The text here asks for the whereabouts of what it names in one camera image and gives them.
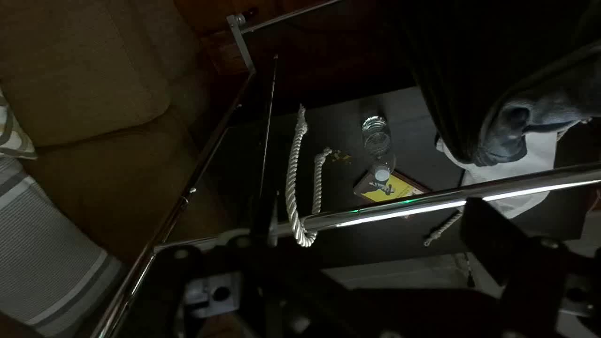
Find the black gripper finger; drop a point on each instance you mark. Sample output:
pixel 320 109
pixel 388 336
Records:
pixel 514 263
pixel 519 124

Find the chrome horizontal rack rod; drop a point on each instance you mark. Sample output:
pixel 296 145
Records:
pixel 439 201

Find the white crumpled plastic sheet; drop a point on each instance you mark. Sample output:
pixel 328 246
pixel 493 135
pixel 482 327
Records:
pixel 538 158

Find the yellow flat packet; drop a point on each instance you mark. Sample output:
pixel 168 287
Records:
pixel 401 188

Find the clear plastic water bottle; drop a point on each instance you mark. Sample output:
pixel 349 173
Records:
pixel 379 133

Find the chrome vertical rack pole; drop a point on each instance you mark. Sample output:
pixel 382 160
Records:
pixel 266 143

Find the brown fabric sofa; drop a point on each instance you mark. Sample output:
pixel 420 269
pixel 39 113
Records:
pixel 95 75

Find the grey white striped pillow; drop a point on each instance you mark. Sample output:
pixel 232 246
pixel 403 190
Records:
pixel 44 263

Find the wave patterned throw pillow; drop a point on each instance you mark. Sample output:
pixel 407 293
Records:
pixel 10 133

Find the chrome metal frame bar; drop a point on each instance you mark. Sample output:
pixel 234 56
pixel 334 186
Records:
pixel 189 194

